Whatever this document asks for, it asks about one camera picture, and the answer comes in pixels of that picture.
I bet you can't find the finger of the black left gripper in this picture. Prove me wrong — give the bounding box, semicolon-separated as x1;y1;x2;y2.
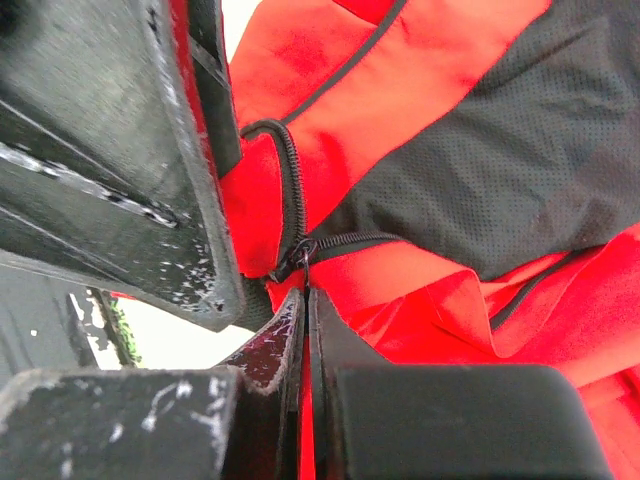
1;1;245;331
187;0;242;178

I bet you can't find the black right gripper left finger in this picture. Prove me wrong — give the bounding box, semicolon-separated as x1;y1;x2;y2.
1;289;305;479

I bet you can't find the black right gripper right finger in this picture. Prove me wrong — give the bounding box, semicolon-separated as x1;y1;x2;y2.
307;289;612;479

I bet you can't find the red jacket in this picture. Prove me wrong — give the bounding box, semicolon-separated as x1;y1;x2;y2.
220;1;639;479

